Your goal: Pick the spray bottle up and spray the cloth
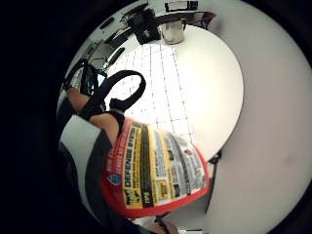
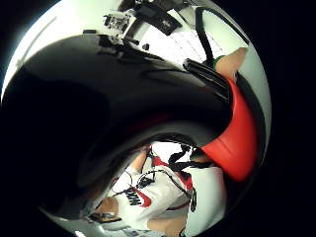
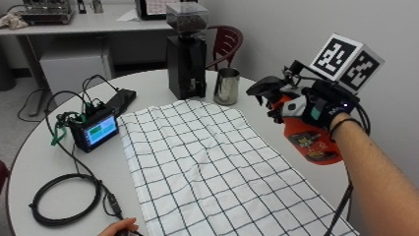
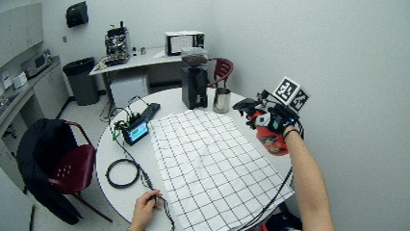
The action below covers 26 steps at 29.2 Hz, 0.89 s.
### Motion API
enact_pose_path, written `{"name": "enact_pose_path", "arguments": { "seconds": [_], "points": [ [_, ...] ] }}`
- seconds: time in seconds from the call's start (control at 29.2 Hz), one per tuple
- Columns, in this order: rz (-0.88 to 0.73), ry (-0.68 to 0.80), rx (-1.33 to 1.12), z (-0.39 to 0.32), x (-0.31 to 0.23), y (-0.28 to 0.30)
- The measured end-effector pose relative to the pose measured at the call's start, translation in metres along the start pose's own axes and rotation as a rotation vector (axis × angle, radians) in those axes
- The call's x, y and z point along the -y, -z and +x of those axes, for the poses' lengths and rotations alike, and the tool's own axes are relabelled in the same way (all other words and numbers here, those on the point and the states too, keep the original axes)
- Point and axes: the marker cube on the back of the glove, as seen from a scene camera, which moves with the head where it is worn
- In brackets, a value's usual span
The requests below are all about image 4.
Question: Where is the thin black cable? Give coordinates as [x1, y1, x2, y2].
[108, 107, 177, 231]

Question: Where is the red bottle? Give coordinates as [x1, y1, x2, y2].
[254, 110, 290, 157]

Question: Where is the steel cup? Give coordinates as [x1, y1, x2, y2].
[212, 87, 233, 115]

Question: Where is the white marker cube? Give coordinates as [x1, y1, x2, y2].
[271, 75, 311, 113]

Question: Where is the red chair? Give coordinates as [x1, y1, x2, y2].
[48, 119, 116, 224]
[206, 57, 235, 90]

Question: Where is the black wristband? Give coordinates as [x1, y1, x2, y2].
[282, 127, 302, 140]

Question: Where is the white checked cloth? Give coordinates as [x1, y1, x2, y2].
[148, 109, 295, 231]

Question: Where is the small device with screen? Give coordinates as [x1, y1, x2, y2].
[120, 116, 152, 147]

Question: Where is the black power box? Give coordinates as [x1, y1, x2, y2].
[140, 102, 162, 123]

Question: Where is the white box appliance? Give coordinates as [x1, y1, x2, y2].
[164, 30, 206, 58]

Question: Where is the white desk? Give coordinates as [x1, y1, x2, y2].
[86, 46, 189, 109]

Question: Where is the black jacket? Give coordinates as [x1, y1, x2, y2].
[16, 117, 85, 226]

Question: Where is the espresso machine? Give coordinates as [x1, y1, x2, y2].
[102, 20, 132, 67]

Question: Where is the black trash bin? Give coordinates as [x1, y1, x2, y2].
[61, 56, 101, 107]

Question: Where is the grey counter cabinet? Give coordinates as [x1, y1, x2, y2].
[0, 55, 72, 193]

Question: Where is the grey microwave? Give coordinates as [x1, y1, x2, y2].
[18, 48, 53, 79]

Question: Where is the coiled black cable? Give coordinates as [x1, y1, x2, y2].
[104, 158, 142, 190]

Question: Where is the long black cable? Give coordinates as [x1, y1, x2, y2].
[235, 166, 297, 231]

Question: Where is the white pedestal cabinet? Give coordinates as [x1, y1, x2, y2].
[109, 74, 152, 111]

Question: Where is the black wall dispenser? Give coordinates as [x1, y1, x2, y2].
[64, 0, 90, 29]

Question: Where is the grey wall cabinet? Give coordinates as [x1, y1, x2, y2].
[0, 2, 45, 67]

